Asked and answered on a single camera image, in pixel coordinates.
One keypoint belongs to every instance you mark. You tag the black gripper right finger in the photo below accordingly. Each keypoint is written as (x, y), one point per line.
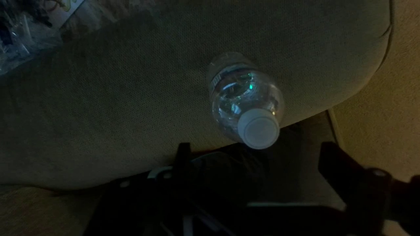
(355, 178)

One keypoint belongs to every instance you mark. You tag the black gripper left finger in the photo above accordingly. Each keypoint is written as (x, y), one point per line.
(183, 168)

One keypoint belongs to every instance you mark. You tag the clear plastic water bottle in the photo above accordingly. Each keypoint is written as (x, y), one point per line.
(247, 102)

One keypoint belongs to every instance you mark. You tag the beige fabric sofa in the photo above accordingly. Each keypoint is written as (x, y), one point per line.
(132, 109)

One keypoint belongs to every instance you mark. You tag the clear crumpled plastic bag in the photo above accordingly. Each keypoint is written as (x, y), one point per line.
(27, 30)

